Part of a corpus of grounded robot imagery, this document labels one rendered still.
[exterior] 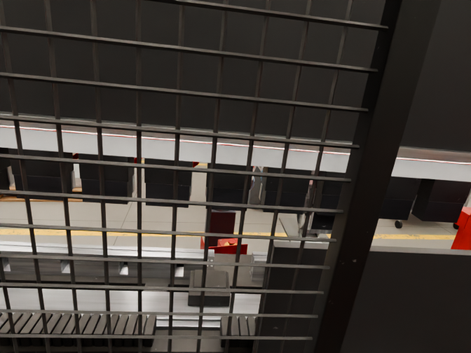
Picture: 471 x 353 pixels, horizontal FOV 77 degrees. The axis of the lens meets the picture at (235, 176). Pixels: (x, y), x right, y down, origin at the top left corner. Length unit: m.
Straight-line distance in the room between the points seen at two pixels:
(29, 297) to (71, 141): 0.45
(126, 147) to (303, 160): 0.57
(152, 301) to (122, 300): 0.08
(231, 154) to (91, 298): 0.58
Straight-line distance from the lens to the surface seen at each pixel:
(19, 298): 1.04
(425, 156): 0.93
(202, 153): 0.95
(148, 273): 1.18
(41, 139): 1.07
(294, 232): 1.32
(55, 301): 1.00
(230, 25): 0.74
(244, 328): 0.80
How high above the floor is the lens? 1.61
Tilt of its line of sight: 19 degrees down
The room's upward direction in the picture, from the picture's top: 6 degrees clockwise
